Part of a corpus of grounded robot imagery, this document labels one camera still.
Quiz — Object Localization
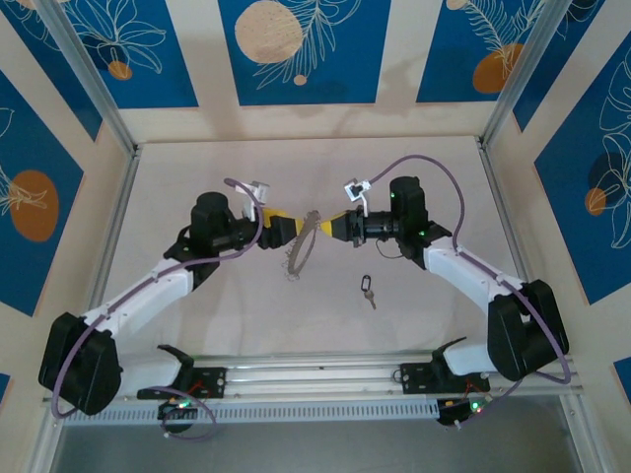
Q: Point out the metal keyring holder disc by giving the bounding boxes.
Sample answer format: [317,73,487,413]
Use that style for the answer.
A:
[282,208,323,283]

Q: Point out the circuit board with green light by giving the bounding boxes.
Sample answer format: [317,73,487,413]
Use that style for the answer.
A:
[157,397,198,421]
[436,396,489,429]

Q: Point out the grey metal sheet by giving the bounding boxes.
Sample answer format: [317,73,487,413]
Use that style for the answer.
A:
[51,422,581,473]

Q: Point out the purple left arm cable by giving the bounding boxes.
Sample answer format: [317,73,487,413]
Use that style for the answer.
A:
[51,176,265,442]

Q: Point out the thin black cable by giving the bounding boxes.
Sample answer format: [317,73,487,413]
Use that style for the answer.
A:
[375,237,404,261]

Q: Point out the aluminium table side rail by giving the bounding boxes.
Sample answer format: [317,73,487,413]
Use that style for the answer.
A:
[86,145,145,321]
[475,137,588,395]

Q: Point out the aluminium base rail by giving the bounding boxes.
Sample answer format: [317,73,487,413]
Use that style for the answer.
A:
[115,348,578,395]

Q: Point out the aluminium frame post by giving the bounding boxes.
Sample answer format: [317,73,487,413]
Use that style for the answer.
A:
[35,0,144,158]
[482,0,563,149]

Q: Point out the white slotted cable duct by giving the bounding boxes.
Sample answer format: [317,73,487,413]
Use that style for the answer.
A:
[63,399,445,425]

